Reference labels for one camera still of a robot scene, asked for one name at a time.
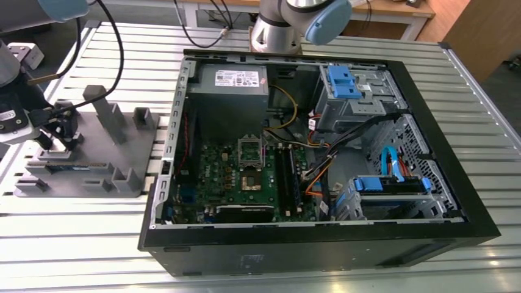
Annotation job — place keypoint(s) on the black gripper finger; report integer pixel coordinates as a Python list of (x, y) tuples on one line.
[(44, 138), (71, 128)]

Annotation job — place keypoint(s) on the metal locking lever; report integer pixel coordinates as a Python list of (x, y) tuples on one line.
[(265, 154)]

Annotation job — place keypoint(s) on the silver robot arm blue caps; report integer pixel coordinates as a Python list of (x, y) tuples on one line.
[(276, 33)]

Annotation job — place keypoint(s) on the CPU socket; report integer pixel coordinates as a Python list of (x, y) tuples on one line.
[(252, 182)]

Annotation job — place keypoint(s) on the grey parts rack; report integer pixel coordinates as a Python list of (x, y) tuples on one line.
[(101, 152)]

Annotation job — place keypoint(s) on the dark RAM stick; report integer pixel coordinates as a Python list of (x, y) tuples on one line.
[(67, 167)]

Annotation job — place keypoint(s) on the green motherboard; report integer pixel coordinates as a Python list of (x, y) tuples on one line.
[(220, 158)]

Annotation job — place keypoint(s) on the grey power supply unit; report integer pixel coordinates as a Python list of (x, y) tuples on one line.
[(240, 76)]

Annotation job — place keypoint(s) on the black graphics card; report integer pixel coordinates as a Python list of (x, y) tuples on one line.
[(244, 214)]

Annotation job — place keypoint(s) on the black empty RAM slot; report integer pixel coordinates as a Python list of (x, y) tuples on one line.
[(285, 180), (280, 180)]

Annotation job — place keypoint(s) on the black PC case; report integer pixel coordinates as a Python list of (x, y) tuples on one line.
[(285, 256)]

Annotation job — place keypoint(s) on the blue plastic drive latch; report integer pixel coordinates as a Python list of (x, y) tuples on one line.
[(344, 82)]

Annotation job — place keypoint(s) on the metal drive cage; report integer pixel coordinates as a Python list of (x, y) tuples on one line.
[(367, 108)]

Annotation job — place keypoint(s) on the hard disk in blue carrier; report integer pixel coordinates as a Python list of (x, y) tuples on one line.
[(368, 185)]

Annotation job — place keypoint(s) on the metal disk bay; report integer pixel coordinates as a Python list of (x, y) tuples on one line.
[(407, 197)]

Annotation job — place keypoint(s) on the wooden desk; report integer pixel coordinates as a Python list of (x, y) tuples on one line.
[(399, 9)]

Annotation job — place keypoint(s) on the wooden cabinet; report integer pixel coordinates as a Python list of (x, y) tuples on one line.
[(484, 36)]

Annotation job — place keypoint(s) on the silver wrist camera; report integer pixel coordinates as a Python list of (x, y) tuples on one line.
[(14, 128)]

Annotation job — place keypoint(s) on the grey box wrist camera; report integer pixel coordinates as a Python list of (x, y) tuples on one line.
[(28, 55)]

